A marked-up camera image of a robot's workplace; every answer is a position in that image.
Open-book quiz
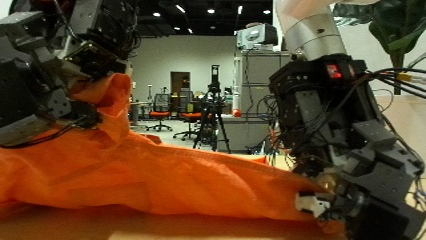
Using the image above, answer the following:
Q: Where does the orange button shirt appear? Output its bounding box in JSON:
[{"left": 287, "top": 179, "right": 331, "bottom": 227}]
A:
[{"left": 0, "top": 72, "right": 347, "bottom": 234}]

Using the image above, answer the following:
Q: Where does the white plant pot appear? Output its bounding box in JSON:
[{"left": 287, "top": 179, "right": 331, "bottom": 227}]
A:
[{"left": 377, "top": 94, "right": 426, "bottom": 164}]

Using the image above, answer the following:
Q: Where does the low grey cabinet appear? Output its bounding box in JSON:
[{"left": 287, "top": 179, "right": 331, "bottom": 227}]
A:
[{"left": 218, "top": 114, "right": 277, "bottom": 154}]

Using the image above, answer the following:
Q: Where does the grey filing cabinet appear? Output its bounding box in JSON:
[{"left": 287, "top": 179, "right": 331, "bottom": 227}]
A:
[{"left": 233, "top": 49, "right": 294, "bottom": 117}]

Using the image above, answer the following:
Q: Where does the brown door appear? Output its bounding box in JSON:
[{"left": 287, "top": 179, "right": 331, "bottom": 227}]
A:
[{"left": 170, "top": 71, "right": 192, "bottom": 98}]

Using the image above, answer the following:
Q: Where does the orange office chair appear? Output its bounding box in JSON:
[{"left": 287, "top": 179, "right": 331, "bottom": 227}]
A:
[
  {"left": 172, "top": 89, "right": 206, "bottom": 141},
  {"left": 145, "top": 93, "right": 174, "bottom": 133}
]

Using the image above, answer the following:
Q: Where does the green leafy plant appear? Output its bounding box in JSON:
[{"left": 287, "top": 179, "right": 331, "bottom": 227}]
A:
[{"left": 331, "top": 0, "right": 426, "bottom": 96}]

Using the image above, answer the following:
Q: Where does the grey device box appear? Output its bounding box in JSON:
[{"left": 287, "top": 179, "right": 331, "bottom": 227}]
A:
[{"left": 235, "top": 22, "right": 279, "bottom": 51}]

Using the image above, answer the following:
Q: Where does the yellow plug cable bundle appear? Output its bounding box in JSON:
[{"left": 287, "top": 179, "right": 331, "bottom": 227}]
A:
[{"left": 366, "top": 66, "right": 426, "bottom": 101}]

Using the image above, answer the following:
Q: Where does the black camera tripod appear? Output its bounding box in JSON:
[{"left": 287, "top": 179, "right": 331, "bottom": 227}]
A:
[{"left": 192, "top": 64, "right": 231, "bottom": 154}]

